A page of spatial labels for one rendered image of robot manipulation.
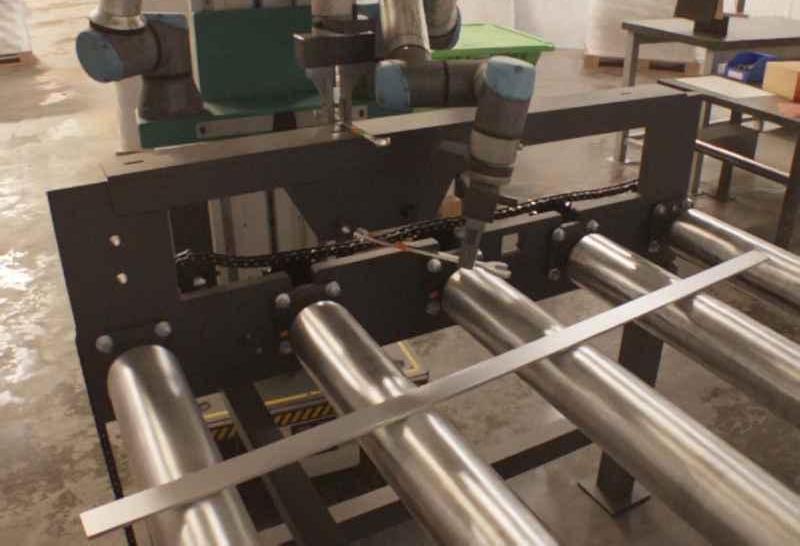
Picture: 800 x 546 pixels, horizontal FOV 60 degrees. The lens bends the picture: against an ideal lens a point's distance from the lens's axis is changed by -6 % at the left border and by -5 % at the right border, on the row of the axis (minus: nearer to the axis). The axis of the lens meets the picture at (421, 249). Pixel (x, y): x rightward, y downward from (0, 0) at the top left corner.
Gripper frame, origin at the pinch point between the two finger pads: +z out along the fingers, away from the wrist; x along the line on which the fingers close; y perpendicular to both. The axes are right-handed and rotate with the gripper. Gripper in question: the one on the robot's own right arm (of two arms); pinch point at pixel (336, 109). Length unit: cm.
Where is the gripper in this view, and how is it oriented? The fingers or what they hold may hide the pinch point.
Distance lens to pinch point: 129.9
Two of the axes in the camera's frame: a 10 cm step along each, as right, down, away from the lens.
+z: -0.1, 9.0, 4.3
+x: -8.7, 2.0, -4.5
